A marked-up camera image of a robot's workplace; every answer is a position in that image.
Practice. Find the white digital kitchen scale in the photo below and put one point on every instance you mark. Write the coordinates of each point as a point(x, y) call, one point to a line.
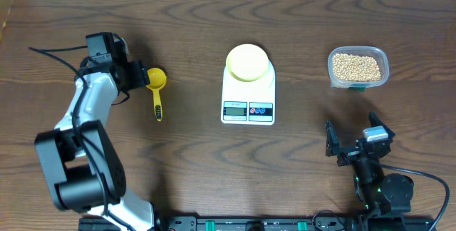
point(249, 103)

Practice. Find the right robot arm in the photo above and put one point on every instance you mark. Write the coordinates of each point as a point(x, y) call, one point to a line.
point(383, 194)

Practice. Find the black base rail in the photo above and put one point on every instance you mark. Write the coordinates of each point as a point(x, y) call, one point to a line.
point(187, 223)

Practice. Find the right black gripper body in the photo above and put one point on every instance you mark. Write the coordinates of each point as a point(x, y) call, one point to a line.
point(348, 155)

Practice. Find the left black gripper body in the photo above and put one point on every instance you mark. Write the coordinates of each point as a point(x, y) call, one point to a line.
point(141, 75)

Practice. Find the yellow measuring scoop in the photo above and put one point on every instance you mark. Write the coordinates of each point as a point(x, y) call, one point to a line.
point(158, 80)

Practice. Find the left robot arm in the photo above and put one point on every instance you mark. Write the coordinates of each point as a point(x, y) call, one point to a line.
point(81, 167)

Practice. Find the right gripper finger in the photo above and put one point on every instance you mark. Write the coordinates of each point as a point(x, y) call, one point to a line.
point(376, 121)
point(332, 143)

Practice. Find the yellow plastic bowl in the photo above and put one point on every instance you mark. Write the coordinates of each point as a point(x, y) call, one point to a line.
point(247, 62)

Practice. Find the clear plastic container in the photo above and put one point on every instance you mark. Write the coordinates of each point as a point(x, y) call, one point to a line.
point(371, 51)

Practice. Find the pile of soybeans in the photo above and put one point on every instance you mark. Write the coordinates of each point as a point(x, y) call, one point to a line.
point(349, 67)

